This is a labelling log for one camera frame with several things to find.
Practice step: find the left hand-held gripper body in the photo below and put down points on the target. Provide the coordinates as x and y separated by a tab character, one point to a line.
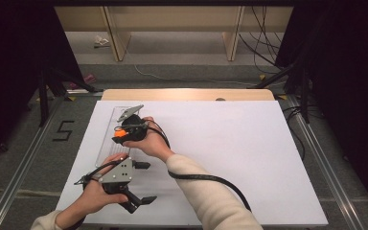
118	174

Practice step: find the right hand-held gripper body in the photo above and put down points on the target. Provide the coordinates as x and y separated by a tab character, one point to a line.
135	127

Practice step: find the orange ball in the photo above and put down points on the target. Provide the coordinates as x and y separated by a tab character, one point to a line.
120	133

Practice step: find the clear plastic container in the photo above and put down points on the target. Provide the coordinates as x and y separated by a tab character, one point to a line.
115	150

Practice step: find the person's right hand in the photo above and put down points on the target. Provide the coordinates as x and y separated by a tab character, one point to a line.
153	143

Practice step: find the person's left hand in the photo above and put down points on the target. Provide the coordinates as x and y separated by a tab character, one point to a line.
94	196

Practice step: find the wooden table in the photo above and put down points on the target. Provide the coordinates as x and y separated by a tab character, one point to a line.
172	95

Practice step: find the pink object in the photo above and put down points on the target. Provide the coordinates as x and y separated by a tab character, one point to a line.
87	80

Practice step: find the black metal stand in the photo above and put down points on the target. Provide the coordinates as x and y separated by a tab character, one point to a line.
304	96
44	102

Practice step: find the crumpled white paper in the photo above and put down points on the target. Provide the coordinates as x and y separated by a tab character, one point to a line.
101	41

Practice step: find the wooden shelf unit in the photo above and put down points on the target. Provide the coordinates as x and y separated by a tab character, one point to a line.
172	19

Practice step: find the black curtain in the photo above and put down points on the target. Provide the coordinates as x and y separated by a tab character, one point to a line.
9	80
348	96

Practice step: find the white board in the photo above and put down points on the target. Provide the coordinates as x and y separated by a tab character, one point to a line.
268	159

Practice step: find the metal floor rail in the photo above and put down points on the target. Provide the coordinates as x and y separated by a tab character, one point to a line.
329	179
19	179

